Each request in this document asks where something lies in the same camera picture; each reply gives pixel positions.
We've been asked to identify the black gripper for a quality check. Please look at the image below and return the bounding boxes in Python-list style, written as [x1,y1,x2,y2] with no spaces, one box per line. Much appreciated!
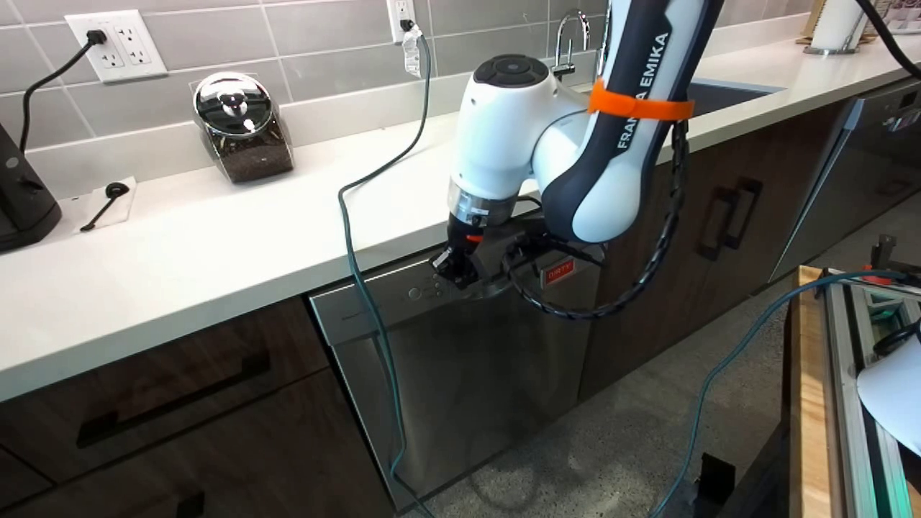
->
[431,220,520,296]

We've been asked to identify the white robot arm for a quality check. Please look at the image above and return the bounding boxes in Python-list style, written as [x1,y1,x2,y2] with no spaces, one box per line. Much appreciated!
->
[434,0,723,287]

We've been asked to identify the stainless steel dishwasher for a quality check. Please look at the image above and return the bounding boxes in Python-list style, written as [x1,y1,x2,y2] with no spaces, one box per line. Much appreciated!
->
[307,231,601,509]

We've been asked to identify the white power adapter plug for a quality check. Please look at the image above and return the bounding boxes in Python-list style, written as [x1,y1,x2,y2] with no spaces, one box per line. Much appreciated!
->
[399,20,424,79]

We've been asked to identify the small chrome water tap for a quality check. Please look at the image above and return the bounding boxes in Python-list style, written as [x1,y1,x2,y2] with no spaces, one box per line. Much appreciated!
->
[552,8,591,79]

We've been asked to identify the glass jar with metal lid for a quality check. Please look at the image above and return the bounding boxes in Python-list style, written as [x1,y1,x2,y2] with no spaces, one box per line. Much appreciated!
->
[193,73,293,185]

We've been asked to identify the wood cabinet doors under sink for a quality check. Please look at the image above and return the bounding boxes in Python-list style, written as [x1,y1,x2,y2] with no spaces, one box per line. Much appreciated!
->
[576,105,844,403]

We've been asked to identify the stainless steel sink basin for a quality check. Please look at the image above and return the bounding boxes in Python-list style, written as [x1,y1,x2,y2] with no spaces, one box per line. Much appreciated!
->
[689,85,762,115]

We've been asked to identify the wooden robot table edge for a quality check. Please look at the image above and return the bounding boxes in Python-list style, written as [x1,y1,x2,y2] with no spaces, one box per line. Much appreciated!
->
[785,266,844,518]

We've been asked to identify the black spoon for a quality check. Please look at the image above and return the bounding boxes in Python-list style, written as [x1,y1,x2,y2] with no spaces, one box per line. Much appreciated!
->
[81,181,129,234]

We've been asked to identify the white napkin under spoon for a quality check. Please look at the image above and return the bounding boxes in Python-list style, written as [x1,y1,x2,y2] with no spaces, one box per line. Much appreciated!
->
[67,177,139,234]

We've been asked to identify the dark wood drawer front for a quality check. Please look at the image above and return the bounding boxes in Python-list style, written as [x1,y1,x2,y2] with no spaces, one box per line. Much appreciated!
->
[0,300,324,485]

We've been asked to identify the stainless appliance door right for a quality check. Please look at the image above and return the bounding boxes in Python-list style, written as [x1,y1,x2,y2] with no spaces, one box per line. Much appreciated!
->
[772,80,921,276]

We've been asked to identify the black coffee grinder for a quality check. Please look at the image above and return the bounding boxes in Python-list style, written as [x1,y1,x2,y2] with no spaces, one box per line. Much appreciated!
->
[0,126,61,253]

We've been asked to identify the paper towel roll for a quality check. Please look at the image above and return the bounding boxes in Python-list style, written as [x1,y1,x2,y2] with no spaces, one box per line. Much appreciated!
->
[807,0,867,56]

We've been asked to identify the black cable bundle on arm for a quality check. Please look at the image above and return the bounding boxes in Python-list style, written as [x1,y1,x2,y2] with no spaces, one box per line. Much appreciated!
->
[506,118,693,325]

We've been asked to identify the orange strap on arm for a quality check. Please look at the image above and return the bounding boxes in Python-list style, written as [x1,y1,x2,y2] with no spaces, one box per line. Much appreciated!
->
[586,79,697,123]

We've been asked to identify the white wall outlet right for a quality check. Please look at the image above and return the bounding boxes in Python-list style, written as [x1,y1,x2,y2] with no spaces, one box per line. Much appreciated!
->
[385,0,417,43]

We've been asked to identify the white wall outlet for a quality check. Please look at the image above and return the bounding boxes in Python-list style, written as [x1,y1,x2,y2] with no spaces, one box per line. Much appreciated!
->
[385,0,417,43]
[67,8,168,85]

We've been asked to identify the teal cable to table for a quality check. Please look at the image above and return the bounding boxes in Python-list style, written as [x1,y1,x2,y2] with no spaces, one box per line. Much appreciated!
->
[651,269,900,518]

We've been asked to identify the white wall outlet left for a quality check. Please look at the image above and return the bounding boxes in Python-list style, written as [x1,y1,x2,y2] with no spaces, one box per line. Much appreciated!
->
[67,8,168,85]

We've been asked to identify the black power cord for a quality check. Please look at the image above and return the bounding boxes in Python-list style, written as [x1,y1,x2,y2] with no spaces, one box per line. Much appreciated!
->
[16,30,109,155]

